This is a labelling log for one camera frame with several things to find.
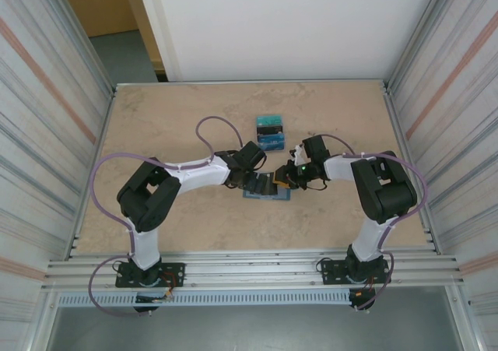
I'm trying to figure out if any aluminium mounting rail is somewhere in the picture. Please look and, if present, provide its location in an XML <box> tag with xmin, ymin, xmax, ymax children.
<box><xmin>44</xmin><ymin>248</ymin><xmax>466</xmax><ymax>290</ymax></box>

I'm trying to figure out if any slotted grey cable duct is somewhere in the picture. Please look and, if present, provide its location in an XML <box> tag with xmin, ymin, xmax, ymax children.
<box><xmin>57</xmin><ymin>290</ymin><xmax>351</xmax><ymax>308</ymax></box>

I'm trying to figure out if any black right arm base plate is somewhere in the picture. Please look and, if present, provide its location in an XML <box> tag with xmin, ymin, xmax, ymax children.
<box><xmin>320</xmin><ymin>259</ymin><xmax>391</xmax><ymax>286</ymax></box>

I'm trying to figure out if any black credit card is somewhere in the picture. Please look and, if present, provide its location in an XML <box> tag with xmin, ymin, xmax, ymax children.
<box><xmin>256</xmin><ymin>124</ymin><xmax>286</xmax><ymax>136</ymax></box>

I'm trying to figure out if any blue card holder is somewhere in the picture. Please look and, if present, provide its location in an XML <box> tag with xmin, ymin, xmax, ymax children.
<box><xmin>241</xmin><ymin>170</ymin><xmax>293</xmax><ymax>204</ymax></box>

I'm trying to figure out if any thin black right gripper cable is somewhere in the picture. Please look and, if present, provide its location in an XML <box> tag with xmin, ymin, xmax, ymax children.
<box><xmin>304</xmin><ymin>174</ymin><xmax>328</xmax><ymax>192</ymax></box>

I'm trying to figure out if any teal credit card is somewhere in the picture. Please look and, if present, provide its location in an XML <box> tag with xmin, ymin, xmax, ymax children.
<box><xmin>255</xmin><ymin>114</ymin><xmax>284</xmax><ymax>128</ymax></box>

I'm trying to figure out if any blue credit card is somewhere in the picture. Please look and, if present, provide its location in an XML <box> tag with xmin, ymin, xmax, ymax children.
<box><xmin>256</xmin><ymin>132</ymin><xmax>289</xmax><ymax>153</ymax></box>

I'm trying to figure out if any translucent enclosure side panel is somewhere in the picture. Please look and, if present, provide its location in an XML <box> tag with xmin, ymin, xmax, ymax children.
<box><xmin>382</xmin><ymin>0</ymin><xmax>498</xmax><ymax>351</ymax></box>
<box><xmin>0</xmin><ymin>0</ymin><xmax>118</xmax><ymax>351</ymax></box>

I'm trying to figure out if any tan wooden door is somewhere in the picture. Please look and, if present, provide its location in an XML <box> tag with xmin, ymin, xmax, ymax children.
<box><xmin>56</xmin><ymin>0</ymin><xmax>165</xmax><ymax>82</ymax></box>

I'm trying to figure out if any red black wire bundle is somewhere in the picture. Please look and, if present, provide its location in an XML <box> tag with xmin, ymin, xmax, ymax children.
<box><xmin>157</xmin><ymin>271</ymin><xmax>184</xmax><ymax>303</ymax></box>
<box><xmin>352</xmin><ymin>276</ymin><xmax>381</xmax><ymax>304</ymax></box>

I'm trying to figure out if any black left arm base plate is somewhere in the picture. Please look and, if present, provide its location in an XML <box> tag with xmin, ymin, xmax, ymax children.
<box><xmin>115</xmin><ymin>262</ymin><xmax>186</xmax><ymax>289</ymax></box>

